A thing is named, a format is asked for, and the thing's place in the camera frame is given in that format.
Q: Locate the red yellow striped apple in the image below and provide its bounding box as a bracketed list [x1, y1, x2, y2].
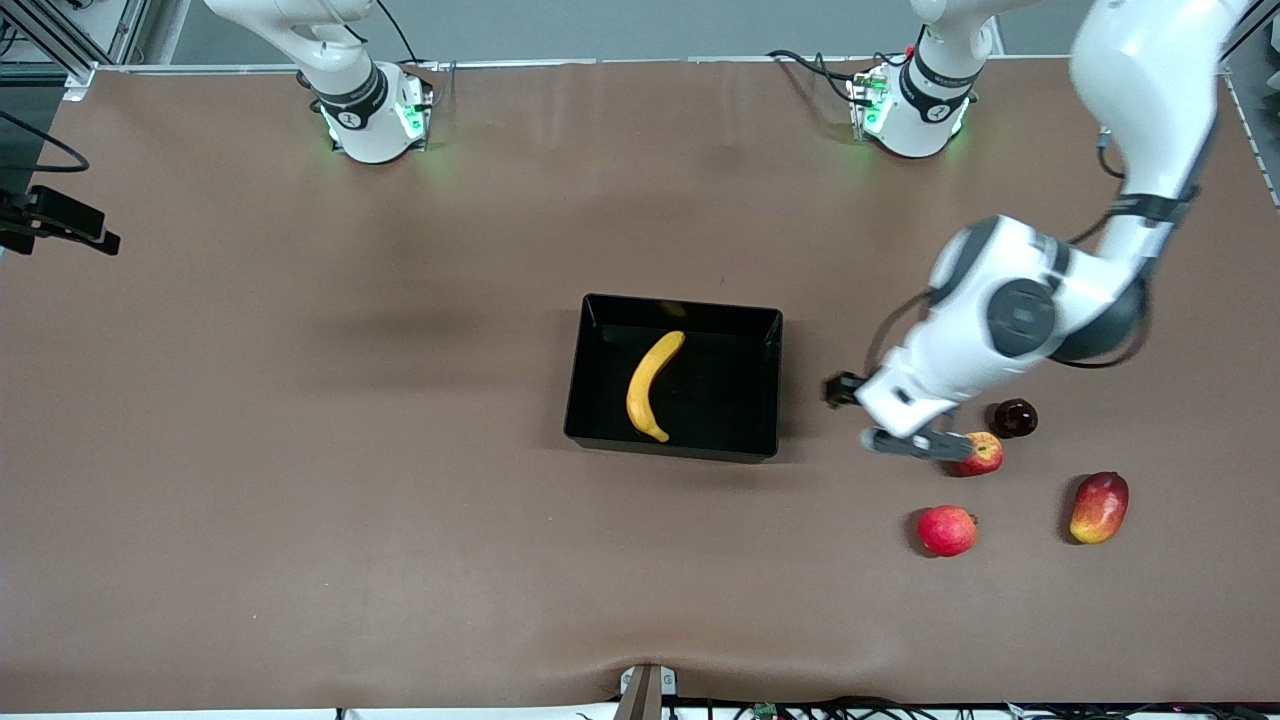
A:
[955, 431, 1005, 478]

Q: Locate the yellow banana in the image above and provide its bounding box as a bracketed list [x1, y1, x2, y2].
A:
[626, 330, 687, 443]

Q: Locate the brown table mat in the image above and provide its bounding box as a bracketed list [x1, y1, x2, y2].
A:
[0, 55, 1280, 713]

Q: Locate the black arm base cable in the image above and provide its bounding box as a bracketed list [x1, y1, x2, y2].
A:
[375, 0, 441, 76]
[767, 48, 881, 106]

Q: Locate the red yellow mango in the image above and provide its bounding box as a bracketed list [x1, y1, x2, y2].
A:
[1069, 471, 1130, 545]

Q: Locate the plain red round fruit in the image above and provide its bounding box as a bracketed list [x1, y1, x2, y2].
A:
[917, 504, 978, 558]

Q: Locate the aluminium frame with diagonal strut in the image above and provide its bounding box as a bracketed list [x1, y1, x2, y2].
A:
[0, 0, 151, 101]

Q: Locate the aluminium frame corner rail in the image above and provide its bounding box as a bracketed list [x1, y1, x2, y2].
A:
[1215, 0, 1280, 211]

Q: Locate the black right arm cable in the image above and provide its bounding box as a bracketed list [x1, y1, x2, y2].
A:
[0, 108, 91, 174]

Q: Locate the black plastic box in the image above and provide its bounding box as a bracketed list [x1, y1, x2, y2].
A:
[563, 293, 784, 464]

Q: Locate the metal table edge clamp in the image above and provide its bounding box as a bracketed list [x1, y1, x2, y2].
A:
[619, 664, 678, 720]

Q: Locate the dark purple plum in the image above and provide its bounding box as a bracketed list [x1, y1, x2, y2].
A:
[990, 398, 1039, 439]

